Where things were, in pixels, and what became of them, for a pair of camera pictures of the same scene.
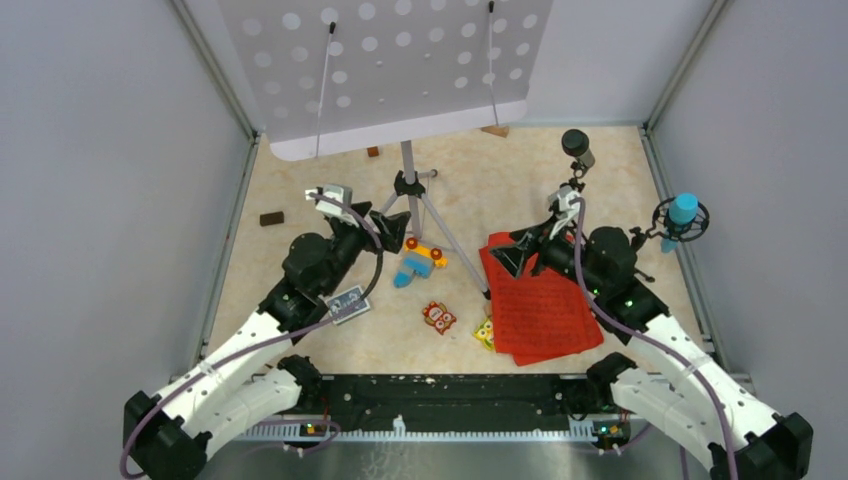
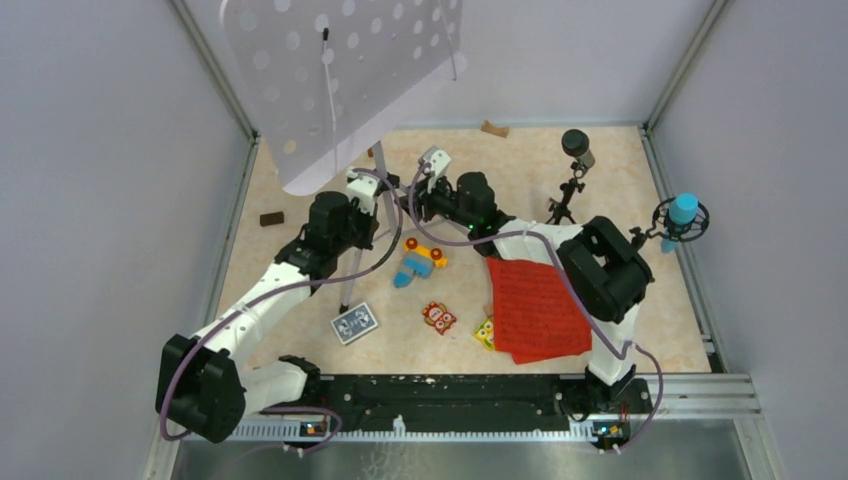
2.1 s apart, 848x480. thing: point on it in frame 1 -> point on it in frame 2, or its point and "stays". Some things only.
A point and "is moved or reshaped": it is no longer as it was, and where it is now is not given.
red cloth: (541, 316) stays
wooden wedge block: (501, 131) stays
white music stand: (328, 75) is moved or reshaped
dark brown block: (271, 218) stays
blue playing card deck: (347, 305) -> (354, 323)
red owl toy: (437, 314) stays
